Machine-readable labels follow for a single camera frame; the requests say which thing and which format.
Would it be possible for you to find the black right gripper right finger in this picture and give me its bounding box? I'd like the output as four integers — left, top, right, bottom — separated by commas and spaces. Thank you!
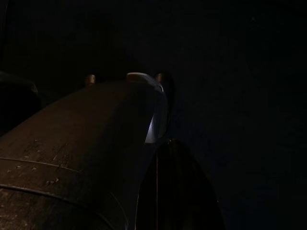
157, 138, 226, 230

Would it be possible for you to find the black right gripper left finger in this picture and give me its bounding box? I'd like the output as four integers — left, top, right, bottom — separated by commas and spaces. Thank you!
136, 149, 158, 230

